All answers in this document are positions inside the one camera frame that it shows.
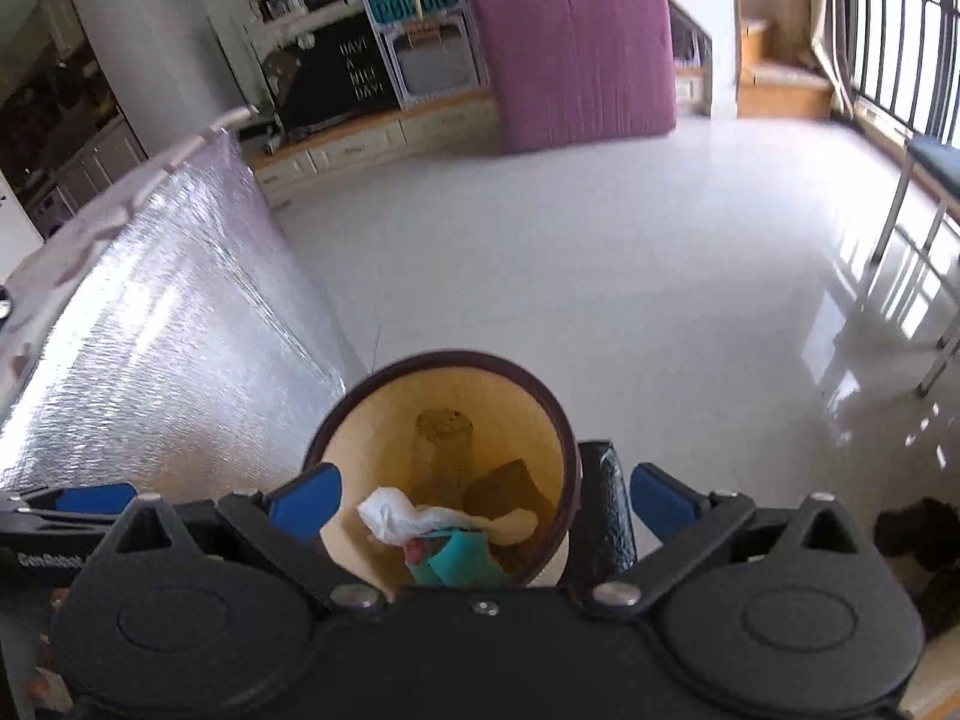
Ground black window railing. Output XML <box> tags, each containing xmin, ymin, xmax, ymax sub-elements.
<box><xmin>829</xmin><ymin>0</ymin><xmax>960</xmax><ymax>158</ymax></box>

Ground white toy cabinet teal sign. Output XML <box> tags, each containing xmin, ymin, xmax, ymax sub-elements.
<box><xmin>364</xmin><ymin>0</ymin><xmax>488</xmax><ymax>112</ymax></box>

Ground beige curtain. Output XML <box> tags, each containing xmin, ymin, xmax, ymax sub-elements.
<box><xmin>806</xmin><ymin>0</ymin><xmax>857</xmax><ymax>121</ymax></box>

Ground dark cloth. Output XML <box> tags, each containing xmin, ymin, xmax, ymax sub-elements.
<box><xmin>874</xmin><ymin>499</ymin><xmax>960</xmax><ymax>638</ymax></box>

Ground white tissue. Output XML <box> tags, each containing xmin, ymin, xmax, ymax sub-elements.
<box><xmin>356</xmin><ymin>486</ymin><xmax>451</xmax><ymax>545</ymax></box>

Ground silver foil insulation sheet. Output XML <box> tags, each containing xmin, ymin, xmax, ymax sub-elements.
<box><xmin>0</xmin><ymin>127</ymin><xmax>376</xmax><ymax>497</ymax></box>

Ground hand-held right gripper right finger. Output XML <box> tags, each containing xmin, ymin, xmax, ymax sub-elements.
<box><xmin>589</xmin><ymin>463</ymin><xmax>871</xmax><ymax>612</ymax></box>

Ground kitchen cabinets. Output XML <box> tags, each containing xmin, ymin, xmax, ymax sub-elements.
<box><xmin>0</xmin><ymin>0</ymin><xmax>151</xmax><ymax>241</ymax></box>

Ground yellow trash bin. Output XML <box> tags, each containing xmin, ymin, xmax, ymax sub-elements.
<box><xmin>300</xmin><ymin>349</ymin><xmax>582</xmax><ymax>590</ymax></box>

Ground pink folded mattress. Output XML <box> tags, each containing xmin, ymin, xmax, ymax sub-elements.
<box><xmin>469</xmin><ymin>0</ymin><xmax>677</xmax><ymax>153</ymax></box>

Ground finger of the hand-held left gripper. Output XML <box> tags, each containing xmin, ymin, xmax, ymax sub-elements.
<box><xmin>0</xmin><ymin>482</ymin><xmax>140</xmax><ymax>532</ymax></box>

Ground black chalkboard sign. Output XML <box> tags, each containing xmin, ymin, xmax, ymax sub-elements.
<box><xmin>259</xmin><ymin>15</ymin><xmax>402</xmax><ymax>133</ymax></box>

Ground wooden stairs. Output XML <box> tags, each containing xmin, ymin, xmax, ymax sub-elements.
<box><xmin>667</xmin><ymin>0</ymin><xmax>835</xmax><ymax>119</ymax></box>

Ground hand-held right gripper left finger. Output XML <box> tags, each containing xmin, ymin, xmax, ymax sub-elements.
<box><xmin>109</xmin><ymin>463</ymin><xmax>383</xmax><ymax>611</ymax></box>

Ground teal tissue packet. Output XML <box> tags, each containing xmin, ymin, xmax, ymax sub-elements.
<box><xmin>409</xmin><ymin>529</ymin><xmax>518</xmax><ymax>587</ymax></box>

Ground white chair blue cushion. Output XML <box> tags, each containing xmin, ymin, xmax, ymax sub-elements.
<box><xmin>874</xmin><ymin>135</ymin><xmax>960</xmax><ymax>398</ymax></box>

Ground low wooden drawer cabinet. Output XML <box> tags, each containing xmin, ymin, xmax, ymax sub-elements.
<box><xmin>251</xmin><ymin>90</ymin><xmax>503</xmax><ymax>211</ymax></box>

